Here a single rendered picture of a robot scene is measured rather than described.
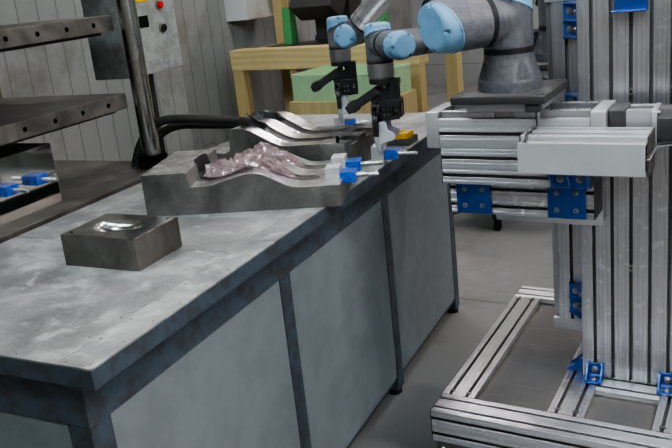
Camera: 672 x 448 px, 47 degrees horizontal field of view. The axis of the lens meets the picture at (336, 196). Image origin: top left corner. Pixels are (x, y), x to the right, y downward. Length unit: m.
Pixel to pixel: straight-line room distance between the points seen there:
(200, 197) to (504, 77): 0.79
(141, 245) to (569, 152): 0.92
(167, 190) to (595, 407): 1.22
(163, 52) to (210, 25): 3.09
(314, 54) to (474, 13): 3.66
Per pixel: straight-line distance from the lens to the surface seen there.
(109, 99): 2.60
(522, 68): 1.87
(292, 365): 1.93
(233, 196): 1.95
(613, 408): 2.18
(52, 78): 4.89
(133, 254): 1.65
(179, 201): 2.00
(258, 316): 1.77
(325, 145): 2.20
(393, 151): 2.25
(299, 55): 5.48
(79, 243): 1.74
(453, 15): 1.77
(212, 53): 5.99
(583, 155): 1.72
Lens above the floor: 1.35
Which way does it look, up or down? 16 degrees down
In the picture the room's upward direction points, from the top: 6 degrees counter-clockwise
